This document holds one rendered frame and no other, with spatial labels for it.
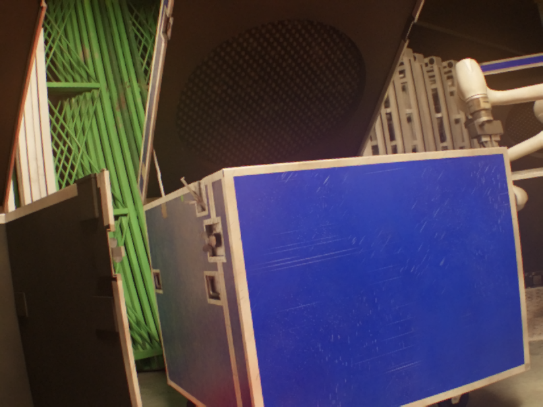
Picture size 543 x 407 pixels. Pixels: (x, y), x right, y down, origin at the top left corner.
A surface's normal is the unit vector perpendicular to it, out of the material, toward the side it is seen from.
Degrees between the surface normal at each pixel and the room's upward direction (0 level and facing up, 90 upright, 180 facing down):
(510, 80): 143
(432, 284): 90
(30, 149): 87
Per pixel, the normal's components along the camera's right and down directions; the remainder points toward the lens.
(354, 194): 0.36, -0.08
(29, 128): 0.65, -0.16
